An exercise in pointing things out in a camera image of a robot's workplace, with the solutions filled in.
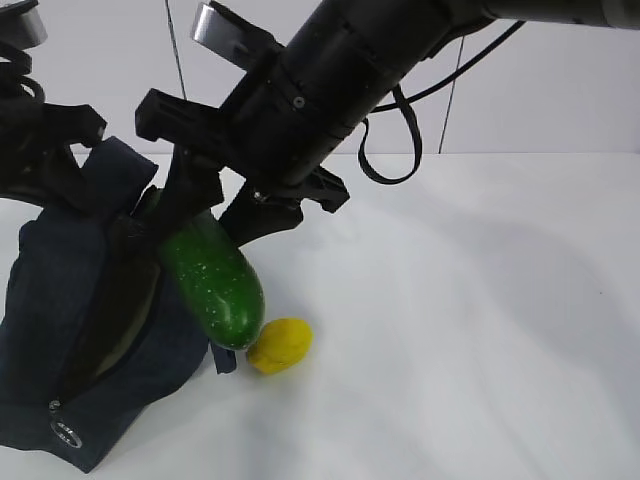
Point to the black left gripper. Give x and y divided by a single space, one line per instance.
37 164

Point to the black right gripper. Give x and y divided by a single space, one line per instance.
266 131

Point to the green cucumber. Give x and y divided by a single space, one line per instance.
216 281

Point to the dark blue insulated lunch bag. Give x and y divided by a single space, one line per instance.
88 343

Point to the yellow lemon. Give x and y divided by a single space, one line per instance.
282 344

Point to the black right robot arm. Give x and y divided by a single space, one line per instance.
349 55

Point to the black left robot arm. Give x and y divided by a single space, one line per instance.
16 65

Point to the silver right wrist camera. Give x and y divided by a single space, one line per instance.
225 33

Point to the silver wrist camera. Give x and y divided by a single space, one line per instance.
21 24
225 33

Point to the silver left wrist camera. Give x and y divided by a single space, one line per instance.
21 24

